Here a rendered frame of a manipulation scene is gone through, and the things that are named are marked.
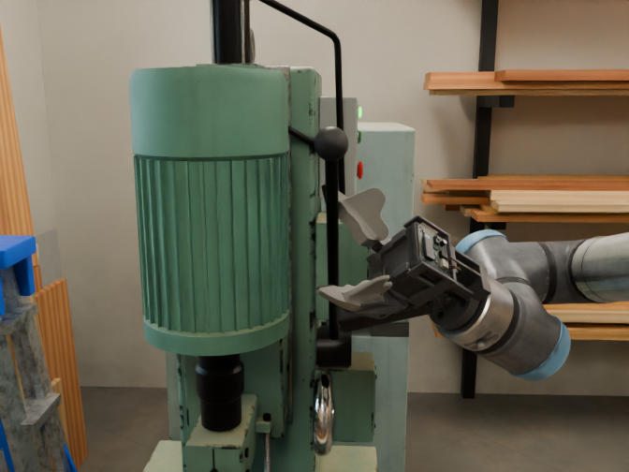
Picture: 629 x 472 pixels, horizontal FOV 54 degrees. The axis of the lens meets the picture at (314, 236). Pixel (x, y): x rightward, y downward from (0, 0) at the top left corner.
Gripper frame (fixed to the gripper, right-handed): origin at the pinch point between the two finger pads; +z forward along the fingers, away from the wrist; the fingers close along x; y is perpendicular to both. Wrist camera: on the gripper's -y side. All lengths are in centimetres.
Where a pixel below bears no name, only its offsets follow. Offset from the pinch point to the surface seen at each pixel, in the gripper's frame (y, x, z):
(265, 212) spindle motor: -2.9, -2.7, 4.7
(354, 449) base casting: -50, -7, -49
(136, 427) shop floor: -227, -78, -69
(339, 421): -28.9, 1.9, -27.7
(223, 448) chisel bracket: -24.3, 13.9, -6.1
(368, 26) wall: -65, -217, -71
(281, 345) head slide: -21.9, -1.6, -11.4
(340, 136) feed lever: 9.6, -4.0, 4.5
